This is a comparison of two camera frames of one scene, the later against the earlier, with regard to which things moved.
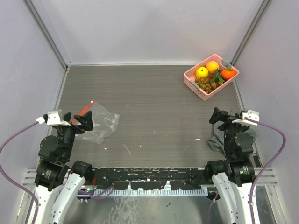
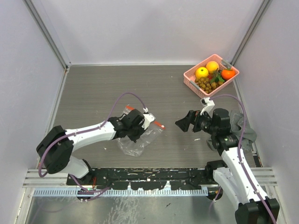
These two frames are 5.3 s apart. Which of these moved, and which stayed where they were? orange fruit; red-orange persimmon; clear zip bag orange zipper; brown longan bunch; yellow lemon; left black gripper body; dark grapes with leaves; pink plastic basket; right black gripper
Moved: left black gripper body; right black gripper; clear zip bag orange zipper
Stayed: brown longan bunch; yellow lemon; pink plastic basket; orange fruit; red-orange persimmon; dark grapes with leaves
